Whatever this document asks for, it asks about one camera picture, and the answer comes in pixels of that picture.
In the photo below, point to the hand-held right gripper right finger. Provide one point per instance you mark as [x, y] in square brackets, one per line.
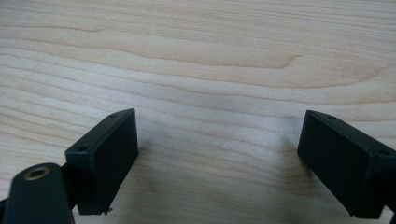
[342, 168]

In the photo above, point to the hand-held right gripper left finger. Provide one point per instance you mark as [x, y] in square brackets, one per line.
[102, 161]

